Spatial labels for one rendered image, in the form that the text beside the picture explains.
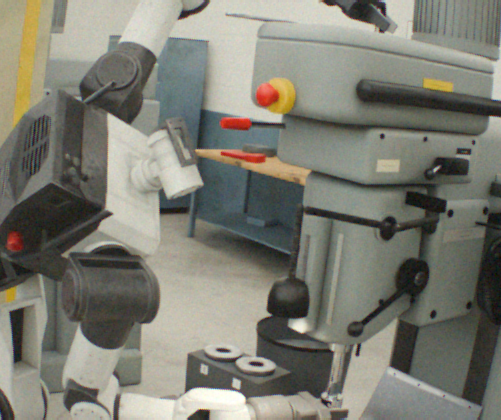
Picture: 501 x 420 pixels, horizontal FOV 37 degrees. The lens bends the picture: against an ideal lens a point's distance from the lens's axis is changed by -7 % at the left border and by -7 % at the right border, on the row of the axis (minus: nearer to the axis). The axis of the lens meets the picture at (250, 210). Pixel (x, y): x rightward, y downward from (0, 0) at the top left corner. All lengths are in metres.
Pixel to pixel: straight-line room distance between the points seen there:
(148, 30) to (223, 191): 7.26
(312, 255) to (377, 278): 0.13
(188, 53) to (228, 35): 0.49
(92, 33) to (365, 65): 10.01
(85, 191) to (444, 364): 0.98
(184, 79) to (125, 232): 7.48
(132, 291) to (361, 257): 0.41
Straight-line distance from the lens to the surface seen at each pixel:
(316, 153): 1.39
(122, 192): 1.36
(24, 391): 1.72
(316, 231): 1.39
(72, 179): 1.28
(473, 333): 1.80
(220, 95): 8.87
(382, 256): 1.42
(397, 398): 1.93
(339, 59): 1.24
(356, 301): 1.42
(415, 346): 1.91
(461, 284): 1.61
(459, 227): 1.55
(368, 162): 1.31
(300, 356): 3.45
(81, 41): 11.10
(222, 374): 1.77
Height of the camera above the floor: 1.81
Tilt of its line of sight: 11 degrees down
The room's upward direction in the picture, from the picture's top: 6 degrees clockwise
